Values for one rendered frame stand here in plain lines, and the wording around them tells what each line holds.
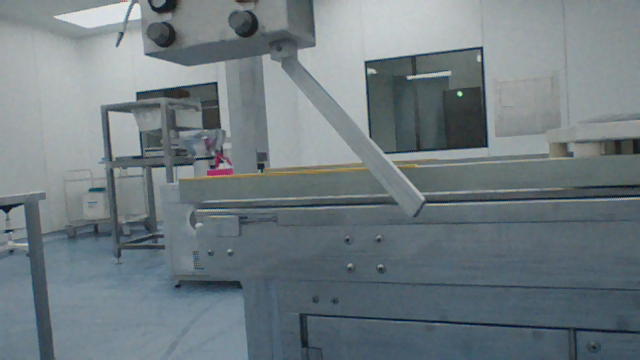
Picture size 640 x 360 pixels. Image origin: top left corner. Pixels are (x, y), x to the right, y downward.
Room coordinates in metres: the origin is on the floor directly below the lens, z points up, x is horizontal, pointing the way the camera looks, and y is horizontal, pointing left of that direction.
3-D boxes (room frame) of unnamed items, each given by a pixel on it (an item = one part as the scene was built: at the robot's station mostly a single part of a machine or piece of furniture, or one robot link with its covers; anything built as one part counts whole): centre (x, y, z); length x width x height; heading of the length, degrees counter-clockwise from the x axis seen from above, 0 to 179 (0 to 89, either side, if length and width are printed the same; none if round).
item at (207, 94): (6.51, 1.90, 1.43); 1.32 x 0.01 x 1.11; 73
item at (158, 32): (0.62, 0.20, 1.07); 0.03 x 0.02 x 0.04; 70
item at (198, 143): (3.55, 0.80, 0.95); 0.49 x 0.36 x 0.37; 73
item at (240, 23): (0.58, 0.08, 1.07); 0.03 x 0.03 x 0.04; 70
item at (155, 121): (4.22, 1.34, 0.75); 1.43 x 1.06 x 1.50; 73
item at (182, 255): (3.49, 0.77, 0.38); 0.63 x 0.57 x 0.76; 73
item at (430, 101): (5.52, -1.33, 1.43); 1.38 x 0.01 x 1.16; 73
